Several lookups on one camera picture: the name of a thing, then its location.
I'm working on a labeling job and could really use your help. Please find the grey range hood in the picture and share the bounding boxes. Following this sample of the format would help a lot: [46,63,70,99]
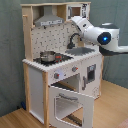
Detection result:
[35,6,64,27]

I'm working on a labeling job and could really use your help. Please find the white toy microwave door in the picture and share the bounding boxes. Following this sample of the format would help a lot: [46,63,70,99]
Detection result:
[66,3,90,21]

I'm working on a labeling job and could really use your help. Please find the black toy faucet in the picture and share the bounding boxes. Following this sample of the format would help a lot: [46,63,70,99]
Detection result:
[67,33,82,49]

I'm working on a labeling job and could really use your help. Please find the red stove knob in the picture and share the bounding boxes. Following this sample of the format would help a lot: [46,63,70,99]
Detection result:
[71,65,79,73]
[54,73,60,79]

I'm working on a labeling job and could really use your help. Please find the small steel toy pot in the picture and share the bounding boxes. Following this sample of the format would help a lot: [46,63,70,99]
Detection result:
[40,51,55,62]

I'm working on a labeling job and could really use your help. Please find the black toy stovetop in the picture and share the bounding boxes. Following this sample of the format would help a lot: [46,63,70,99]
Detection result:
[34,53,71,66]

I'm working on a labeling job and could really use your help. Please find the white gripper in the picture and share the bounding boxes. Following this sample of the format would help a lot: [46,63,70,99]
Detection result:
[70,15,94,38]

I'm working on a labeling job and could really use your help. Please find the grey toy sink basin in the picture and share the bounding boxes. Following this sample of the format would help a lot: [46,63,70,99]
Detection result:
[66,47,94,56]

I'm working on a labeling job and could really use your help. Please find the wooden toy kitchen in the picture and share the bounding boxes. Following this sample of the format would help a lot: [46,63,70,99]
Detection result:
[22,2,102,127]

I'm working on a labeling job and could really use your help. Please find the white oven door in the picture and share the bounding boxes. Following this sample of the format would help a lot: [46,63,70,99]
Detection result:
[49,86,94,128]

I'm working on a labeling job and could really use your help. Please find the white dishwasher door with handle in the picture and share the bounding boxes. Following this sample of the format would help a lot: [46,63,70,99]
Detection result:
[81,56,102,98]

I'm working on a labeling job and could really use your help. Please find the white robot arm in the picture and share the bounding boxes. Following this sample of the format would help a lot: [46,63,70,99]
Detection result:
[72,16,128,56]

